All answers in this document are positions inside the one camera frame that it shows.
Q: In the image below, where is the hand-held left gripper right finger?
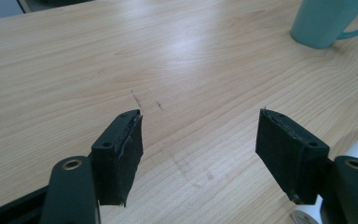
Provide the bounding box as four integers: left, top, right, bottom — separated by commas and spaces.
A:
255, 107, 331, 205

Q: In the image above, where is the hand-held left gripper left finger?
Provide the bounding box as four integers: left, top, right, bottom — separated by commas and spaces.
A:
90, 108, 145, 207

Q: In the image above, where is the teal mug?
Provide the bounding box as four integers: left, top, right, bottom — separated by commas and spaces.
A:
290, 0, 358, 49

